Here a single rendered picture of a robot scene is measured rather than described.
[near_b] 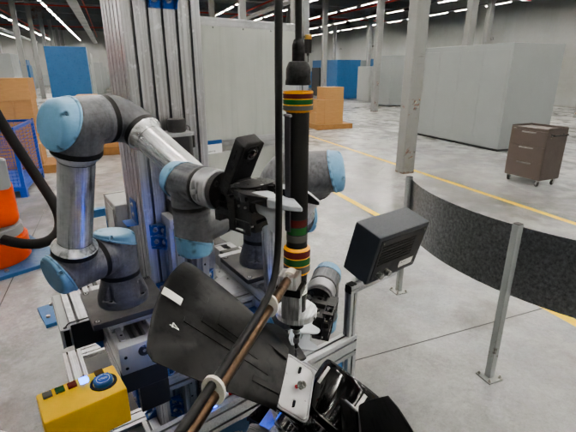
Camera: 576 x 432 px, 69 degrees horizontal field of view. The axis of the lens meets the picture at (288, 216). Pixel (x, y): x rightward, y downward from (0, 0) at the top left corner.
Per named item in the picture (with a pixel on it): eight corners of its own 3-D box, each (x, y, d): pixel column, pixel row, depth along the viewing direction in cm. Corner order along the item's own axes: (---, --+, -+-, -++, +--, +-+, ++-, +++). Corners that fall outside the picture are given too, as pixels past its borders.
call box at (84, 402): (53, 465, 85) (43, 423, 81) (44, 432, 92) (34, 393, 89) (133, 425, 94) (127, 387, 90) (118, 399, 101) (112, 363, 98)
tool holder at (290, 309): (308, 336, 66) (309, 280, 62) (266, 328, 68) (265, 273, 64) (321, 307, 74) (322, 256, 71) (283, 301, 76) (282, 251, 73)
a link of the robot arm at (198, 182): (219, 164, 81) (184, 171, 76) (236, 166, 78) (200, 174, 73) (222, 201, 84) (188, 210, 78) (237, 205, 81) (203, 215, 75)
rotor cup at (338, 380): (361, 489, 67) (405, 418, 70) (320, 470, 58) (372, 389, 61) (303, 431, 78) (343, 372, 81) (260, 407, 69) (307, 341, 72)
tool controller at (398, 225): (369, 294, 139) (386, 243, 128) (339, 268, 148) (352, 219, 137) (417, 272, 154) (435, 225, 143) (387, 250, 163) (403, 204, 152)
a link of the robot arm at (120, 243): (148, 267, 131) (143, 226, 127) (111, 285, 121) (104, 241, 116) (123, 258, 137) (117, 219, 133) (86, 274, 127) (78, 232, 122)
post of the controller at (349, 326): (349, 338, 143) (351, 286, 136) (342, 333, 145) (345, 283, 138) (355, 334, 144) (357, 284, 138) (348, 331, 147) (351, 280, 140)
